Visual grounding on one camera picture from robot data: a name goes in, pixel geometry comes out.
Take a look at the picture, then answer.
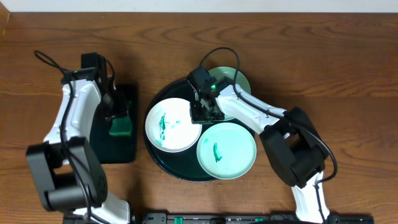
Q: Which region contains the green scouring sponge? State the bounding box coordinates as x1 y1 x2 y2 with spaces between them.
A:
109 101 132 137

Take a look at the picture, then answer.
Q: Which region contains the white plate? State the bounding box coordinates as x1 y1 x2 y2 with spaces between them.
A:
145 98 202 153

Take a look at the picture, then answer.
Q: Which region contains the mint green plate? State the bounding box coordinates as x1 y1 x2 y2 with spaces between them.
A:
207 66 252 121
197 123 257 180

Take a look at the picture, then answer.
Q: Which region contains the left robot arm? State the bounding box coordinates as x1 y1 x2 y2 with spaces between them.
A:
25 50 134 223

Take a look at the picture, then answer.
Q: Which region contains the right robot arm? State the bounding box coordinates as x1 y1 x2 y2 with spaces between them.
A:
187 66 338 223

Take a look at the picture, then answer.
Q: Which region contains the rectangular black tray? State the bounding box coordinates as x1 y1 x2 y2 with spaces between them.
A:
90 84 139 164

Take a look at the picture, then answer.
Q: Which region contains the round black tray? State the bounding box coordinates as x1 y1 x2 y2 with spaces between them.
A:
144 79 254 182

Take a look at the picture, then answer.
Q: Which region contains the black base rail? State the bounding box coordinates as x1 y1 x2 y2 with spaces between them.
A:
62 212 376 224

